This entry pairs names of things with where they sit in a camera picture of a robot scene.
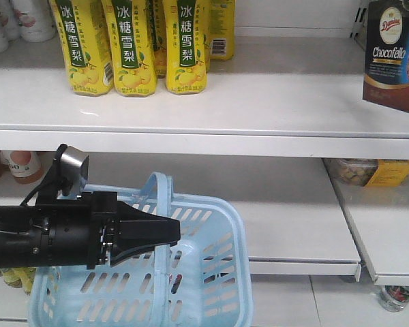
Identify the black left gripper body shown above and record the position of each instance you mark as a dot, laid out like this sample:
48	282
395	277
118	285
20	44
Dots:
72	231

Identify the clear cookie tub yellow label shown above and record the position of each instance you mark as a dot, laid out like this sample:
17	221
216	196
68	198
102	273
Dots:
370	172

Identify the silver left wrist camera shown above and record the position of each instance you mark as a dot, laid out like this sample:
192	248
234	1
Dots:
72	169

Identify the white upper shelf left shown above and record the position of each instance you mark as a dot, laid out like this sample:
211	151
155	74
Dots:
278	96

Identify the blue chocolate cookie box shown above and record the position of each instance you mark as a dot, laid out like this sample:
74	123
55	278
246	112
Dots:
386	75

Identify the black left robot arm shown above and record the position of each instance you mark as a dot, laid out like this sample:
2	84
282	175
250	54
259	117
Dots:
20	229

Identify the light blue plastic basket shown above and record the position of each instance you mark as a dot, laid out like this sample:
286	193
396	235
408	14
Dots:
204	280

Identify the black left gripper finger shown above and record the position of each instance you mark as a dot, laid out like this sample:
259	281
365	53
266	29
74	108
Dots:
118	255
137	232

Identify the white orange drink bottle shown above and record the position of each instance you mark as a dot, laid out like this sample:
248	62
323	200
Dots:
25	166

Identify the white peach drink bottle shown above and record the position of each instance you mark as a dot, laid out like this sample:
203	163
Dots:
35	20

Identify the glass jar on floor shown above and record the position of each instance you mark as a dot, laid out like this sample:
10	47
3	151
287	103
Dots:
393	298

